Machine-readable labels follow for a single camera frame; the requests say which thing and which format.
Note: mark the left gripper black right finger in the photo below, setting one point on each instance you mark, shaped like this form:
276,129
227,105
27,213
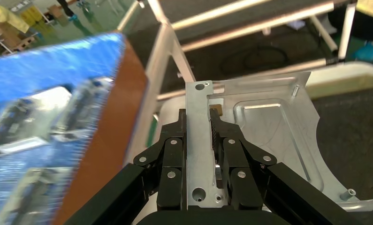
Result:
242,180

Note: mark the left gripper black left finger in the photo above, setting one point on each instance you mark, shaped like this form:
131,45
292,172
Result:
170,174

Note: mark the silver stamped metal bracket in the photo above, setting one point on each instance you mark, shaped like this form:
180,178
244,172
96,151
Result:
34,195
267,130
83,108
27,121

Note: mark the blue corrugated box orange side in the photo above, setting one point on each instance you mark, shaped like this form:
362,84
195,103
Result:
49,68

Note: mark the black work mat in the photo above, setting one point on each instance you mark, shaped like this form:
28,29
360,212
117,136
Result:
354,139

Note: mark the white rack pipe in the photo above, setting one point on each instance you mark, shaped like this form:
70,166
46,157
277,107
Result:
251,15
298,66
346,31
324,34
257,32

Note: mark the tan wooden edge strip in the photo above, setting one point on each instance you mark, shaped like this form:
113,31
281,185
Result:
344,84

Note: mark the long white table rail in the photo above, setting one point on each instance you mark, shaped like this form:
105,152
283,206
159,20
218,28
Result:
152,93

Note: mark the white diagonal frame pipe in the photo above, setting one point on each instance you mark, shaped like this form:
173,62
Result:
178,46

